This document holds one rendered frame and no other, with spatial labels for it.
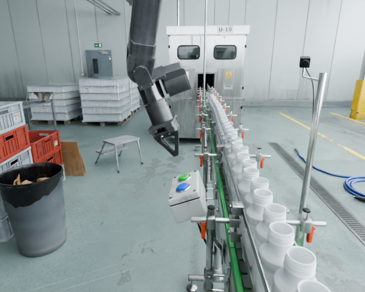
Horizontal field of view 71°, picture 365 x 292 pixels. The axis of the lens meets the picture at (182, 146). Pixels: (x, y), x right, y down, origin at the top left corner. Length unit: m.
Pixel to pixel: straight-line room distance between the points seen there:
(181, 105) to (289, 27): 6.88
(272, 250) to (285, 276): 0.05
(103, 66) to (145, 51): 10.29
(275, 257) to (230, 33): 4.49
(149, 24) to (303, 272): 0.50
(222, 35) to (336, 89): 7.45
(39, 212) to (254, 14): 9.65
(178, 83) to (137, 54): 0.12
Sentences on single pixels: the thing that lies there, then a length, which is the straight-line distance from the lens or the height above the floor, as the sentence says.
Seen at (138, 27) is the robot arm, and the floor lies 1.48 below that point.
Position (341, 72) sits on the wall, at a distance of 11.56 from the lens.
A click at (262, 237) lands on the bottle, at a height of 1.12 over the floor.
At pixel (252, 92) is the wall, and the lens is 10.50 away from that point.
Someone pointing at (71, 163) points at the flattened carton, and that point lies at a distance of 3.73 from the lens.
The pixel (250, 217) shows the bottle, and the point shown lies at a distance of 0.54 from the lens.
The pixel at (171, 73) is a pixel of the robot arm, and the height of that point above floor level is 1.39.
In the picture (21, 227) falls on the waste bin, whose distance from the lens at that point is 2.29.
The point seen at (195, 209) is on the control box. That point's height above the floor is 1.07.
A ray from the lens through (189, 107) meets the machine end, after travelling 4.79.
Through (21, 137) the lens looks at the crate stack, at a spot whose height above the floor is 0.79.
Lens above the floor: 1.40
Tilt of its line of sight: 17 degrees down
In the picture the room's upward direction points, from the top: straight up
